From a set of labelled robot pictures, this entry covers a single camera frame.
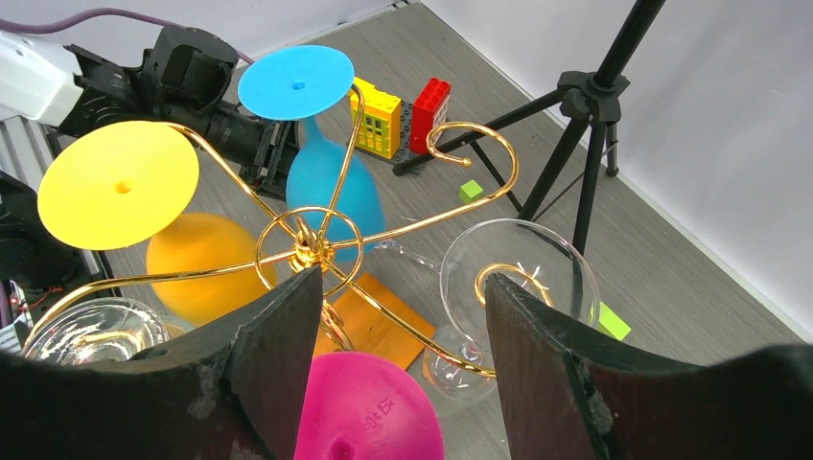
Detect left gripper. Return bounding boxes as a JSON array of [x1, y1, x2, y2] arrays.
[[239, 117, 300, 201]]

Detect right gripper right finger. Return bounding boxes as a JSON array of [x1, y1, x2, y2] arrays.
[[484, 272, 813, 460]]

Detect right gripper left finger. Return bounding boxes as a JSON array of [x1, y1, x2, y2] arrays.
[[1, 268, 322, 459]]

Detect blue plastic goblet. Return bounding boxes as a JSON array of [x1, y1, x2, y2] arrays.
[[238, 45, 385, 237]]

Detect tall clear flute glass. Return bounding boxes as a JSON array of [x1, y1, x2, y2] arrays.
[[423, 218, 600, 414]]

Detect gold wine glass rack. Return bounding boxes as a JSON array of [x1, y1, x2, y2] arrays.
[[22, 122, 520, 379]]

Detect pink plastic goblet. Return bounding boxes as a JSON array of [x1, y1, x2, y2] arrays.
[[293, 352, 445, 460]]

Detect orange plastic goblet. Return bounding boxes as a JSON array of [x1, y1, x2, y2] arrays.
[[36, 120, 279, 328]]

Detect clear stemless wine glass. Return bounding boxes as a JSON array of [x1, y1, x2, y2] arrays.
[[23, 297, 193, 365]]

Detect small clear wine glass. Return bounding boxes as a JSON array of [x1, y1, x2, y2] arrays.
[[374, 241, 440, 274]]

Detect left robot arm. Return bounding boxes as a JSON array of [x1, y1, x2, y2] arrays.
[[1, 26, 299, 200]]

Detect light green toy block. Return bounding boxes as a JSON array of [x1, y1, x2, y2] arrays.
[[594, 302, 632, 341]]

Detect yellow toy block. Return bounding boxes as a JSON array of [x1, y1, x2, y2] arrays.
[[354, 77, 402, 159]]

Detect red toy block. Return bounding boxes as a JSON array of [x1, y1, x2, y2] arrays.
[[409, 78, 452, 155]]

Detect small green toy cube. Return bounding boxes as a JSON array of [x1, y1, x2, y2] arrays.
[[458, 179, 484, 205]]

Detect black music stand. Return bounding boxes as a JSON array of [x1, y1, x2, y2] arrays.
[[392, 0, 668, 255]]

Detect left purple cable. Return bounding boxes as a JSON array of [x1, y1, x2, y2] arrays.
[[0, 7, 255, 65]]

